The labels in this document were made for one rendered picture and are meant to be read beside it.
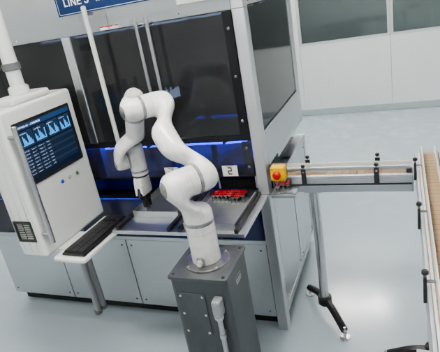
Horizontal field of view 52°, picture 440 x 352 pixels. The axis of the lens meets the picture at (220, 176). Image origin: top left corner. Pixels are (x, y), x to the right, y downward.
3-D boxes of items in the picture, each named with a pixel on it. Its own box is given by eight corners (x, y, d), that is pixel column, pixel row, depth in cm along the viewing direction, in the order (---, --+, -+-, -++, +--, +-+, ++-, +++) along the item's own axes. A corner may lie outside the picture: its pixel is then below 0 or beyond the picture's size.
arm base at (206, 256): (221, 275, 176) (212, 234, 170) (177, 272, 184) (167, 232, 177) (235, 248, 193) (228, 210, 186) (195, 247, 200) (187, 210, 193)
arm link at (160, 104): (184, 204, 176) (218, 191, 183) (188, 190, 166) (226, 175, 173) (130, 109, 194) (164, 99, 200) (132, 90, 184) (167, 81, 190)
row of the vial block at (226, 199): (214, 201, 237) (211, 193, 235) (246, 201, 230) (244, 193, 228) (211, 203, 235) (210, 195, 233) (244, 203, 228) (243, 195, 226)
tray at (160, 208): (163, 189, 265) (161, 184, 263) (203, 188, 255) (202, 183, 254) (134, 217, 236) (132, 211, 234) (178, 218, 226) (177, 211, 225)
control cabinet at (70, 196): (80, 211, 276) (40, 84, 248) (106, 211, 269) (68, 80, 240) (19, 255, 234) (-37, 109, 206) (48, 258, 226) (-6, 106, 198)
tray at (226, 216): (209, 198, 242) (209, 191, 241) (256, 198, 233) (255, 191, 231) (184, 229, 214) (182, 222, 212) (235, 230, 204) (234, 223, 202)
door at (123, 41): (100, 142, 258) (70, 36, 237) (172, 137, 241) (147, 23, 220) (99, 142, 258) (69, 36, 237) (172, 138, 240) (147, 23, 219)
